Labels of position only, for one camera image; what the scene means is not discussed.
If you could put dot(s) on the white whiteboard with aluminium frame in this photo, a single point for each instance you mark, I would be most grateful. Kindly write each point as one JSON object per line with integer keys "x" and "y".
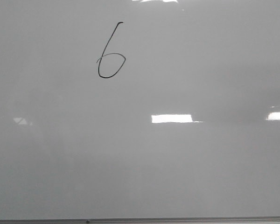
{"x": 139, "y": 109}

